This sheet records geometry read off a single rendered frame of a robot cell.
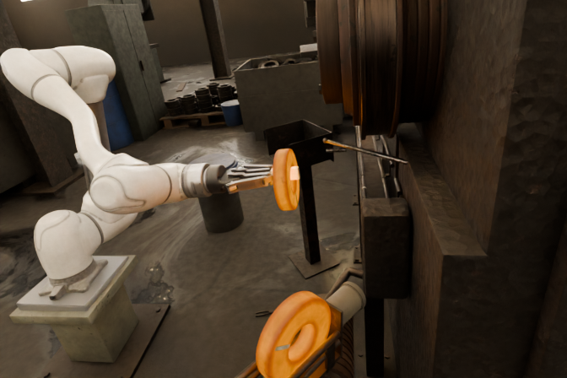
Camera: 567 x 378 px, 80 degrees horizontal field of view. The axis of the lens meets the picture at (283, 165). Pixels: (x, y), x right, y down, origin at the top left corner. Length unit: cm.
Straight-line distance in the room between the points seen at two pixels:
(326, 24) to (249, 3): 1053
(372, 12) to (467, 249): 42
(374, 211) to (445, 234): 21
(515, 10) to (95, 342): 160
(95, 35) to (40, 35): 1085
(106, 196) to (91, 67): 63
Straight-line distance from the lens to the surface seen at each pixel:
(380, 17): 67
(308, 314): 61
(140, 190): 78
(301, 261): 184
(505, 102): 46
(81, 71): 129
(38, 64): 123
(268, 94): 339
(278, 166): 78
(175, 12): 1212
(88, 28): 437
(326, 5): 78
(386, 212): 75
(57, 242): 143
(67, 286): 151
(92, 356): 173
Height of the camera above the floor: 121
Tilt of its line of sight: 25 degrees down
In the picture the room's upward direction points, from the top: 8 degrees counter-clockwise
